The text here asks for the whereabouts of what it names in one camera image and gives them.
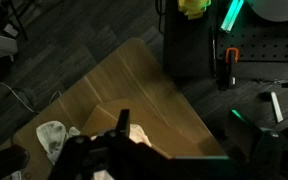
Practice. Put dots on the large cardboard box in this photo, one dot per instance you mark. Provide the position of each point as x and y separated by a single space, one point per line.
107 116

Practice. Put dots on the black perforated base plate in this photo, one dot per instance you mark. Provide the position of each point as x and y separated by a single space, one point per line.
267 43

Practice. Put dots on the white crumpled cloth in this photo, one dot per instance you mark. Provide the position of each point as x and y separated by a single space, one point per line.
52 138

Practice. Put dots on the orange black bar clamp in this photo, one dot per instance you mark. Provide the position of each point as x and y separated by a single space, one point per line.
232 66

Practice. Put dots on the silver metal bar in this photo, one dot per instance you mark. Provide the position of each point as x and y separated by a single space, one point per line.
277 106

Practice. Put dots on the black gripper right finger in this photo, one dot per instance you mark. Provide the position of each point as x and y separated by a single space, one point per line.
267 150

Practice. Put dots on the green lit light bar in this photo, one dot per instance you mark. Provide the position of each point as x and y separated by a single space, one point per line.
231 16

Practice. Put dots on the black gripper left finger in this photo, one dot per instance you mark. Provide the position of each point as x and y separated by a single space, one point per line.
123 121

